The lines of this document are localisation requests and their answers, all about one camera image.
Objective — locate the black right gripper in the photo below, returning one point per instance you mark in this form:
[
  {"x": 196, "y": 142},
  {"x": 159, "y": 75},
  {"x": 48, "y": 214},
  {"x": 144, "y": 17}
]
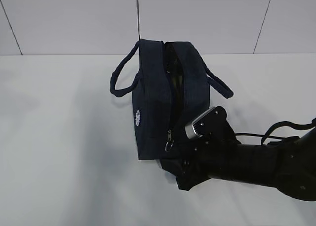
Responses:
[{"x": 201, "y": 159}]

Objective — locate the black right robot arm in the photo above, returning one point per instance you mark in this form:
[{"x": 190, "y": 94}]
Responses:
[{"x": 288, "y": 165}]

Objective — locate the navy blue lunch bag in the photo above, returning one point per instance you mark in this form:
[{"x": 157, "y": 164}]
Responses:
[{"x": 171, "y": 87}]

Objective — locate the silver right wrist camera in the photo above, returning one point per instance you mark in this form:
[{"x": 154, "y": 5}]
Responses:
[{"x": 210, "y": 122}]

